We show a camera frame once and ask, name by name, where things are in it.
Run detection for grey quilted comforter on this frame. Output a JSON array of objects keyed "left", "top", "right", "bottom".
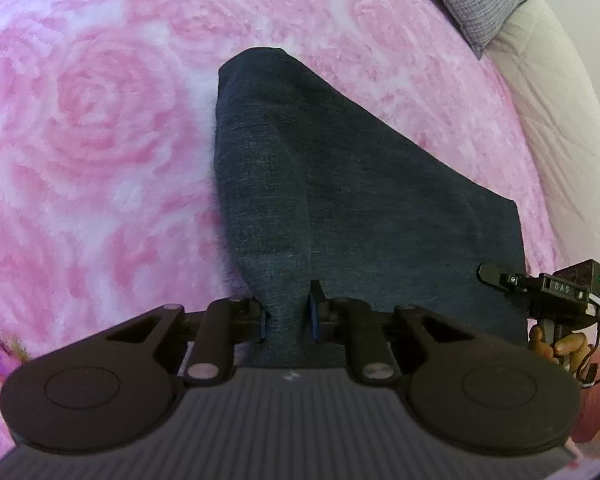
[{"left": 485, "top": 0, "right": 600, "bottom": 281}]

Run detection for pink rose blanket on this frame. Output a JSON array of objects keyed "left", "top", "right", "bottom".
[{"left": 0, "top": 0, "right": 576, "bottom": 466}]

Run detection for person's right hand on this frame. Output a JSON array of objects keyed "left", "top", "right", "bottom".
[{"left": 529, "top": 324, "right": 592, "bottom": 368}]

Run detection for dark denim jeans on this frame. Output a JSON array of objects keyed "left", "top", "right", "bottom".
[{"left": 212, "top": 47, "right": 528, "bottom": 368}]

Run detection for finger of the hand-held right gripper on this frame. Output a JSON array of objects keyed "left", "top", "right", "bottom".
[{"left": 476, "top": 261, "right": 541, "bottom": 293}]

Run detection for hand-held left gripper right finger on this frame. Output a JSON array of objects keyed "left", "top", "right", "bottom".
[{"left": 306, "top": 280, "right": 476, "bottom": 387}]

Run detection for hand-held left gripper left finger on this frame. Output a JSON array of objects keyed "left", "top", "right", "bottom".
[{"left": 105, "top": 298, "right": 269, "bottom": 387}]

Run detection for black cable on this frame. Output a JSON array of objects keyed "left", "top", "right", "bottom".
[{"left": 577, "top": 305, "right": 600, "bottom": 391}]

